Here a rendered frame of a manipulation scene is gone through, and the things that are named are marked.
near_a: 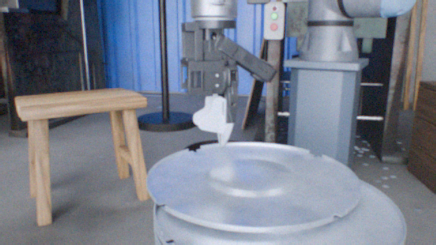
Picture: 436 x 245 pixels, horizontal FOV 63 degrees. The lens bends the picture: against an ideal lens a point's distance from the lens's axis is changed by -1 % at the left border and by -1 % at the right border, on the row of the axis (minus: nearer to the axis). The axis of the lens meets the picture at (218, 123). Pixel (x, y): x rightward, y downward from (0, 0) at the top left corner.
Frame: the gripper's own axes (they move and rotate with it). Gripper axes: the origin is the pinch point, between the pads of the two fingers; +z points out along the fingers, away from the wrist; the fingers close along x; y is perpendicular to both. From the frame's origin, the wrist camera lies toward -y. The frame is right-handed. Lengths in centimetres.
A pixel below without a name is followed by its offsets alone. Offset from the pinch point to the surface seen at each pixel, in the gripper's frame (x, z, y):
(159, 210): 18.3, 2.4, 14.2
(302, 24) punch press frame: -78, -22, -58
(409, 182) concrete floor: -36, 34, -81
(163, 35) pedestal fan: -144, -17, -10
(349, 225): 27.8, 2.4, -5.3
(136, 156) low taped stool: -50, 19, 13
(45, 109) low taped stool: -43, 1, 36
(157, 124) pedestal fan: -132, 30, -3
